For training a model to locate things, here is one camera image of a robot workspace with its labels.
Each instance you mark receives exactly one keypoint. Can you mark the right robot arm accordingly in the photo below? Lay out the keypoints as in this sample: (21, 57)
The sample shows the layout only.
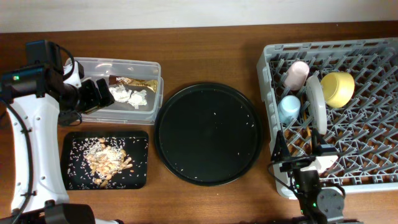
(319, 201)

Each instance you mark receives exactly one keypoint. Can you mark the white tissue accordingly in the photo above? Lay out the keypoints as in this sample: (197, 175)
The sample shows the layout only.
(137, 99)
(120, 93)

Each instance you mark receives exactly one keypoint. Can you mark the round black tray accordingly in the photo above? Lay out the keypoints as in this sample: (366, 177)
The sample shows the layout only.
(208, 134)

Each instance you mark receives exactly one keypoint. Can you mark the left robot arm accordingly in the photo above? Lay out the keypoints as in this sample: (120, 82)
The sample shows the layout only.
(38, 98)

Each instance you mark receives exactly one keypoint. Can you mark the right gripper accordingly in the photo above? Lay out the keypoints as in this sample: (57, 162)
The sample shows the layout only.
(295, 163)

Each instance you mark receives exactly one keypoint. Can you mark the food scraps pile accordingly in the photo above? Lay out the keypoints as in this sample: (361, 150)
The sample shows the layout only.
(106, 157)

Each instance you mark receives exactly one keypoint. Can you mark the grey dishwasher rack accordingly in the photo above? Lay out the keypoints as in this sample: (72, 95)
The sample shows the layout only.
(364, 131)

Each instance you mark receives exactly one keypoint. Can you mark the yellow bowl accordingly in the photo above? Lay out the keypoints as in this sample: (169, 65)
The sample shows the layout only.
(338, 88)

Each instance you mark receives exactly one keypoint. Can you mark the black rectangular tray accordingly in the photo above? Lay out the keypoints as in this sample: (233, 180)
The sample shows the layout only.
(76, 172)

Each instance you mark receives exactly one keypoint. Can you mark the pink plastic cup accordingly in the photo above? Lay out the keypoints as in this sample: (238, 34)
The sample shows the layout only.
(296, 75)

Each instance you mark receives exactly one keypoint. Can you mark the clear plastic bin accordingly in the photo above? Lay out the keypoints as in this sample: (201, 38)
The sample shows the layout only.
(148, 74)

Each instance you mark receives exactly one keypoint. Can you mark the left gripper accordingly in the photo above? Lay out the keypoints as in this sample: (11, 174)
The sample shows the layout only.
(94, 98)

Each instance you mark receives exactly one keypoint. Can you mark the blue plastic cup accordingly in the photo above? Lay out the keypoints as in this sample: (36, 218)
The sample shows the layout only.
(288, 109)

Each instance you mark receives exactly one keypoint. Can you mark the brown snack wrapper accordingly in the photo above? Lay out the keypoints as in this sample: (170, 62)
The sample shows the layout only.
(136, 83)

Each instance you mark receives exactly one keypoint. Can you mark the grey plate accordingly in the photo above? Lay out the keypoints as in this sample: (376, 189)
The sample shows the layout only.
(317, 107)

